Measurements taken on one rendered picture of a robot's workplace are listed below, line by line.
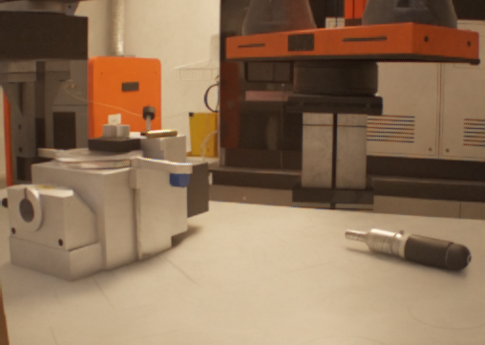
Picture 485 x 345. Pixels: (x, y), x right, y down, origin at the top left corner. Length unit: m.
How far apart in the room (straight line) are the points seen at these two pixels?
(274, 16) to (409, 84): 0.97
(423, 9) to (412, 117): 1.20
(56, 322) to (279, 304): 0.17
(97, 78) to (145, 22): 1.92
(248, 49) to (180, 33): 2.40
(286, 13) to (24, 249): 0.76
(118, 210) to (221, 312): 0.15
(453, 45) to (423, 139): 1.18
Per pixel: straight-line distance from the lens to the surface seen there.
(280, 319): 0.45
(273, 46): 1.12
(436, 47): 0.90
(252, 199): 2.17
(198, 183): 0.69
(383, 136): 2.10
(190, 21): 3.56
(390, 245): 0.60
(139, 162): 0.56
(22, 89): 0.66
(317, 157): 1.06
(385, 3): 0.91
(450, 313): 0.48
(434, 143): 2.09
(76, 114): 1.83
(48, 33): 0.66
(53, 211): 0.53
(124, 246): 0.57
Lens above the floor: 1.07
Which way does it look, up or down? 9 degrees down
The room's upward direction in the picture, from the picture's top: straight up
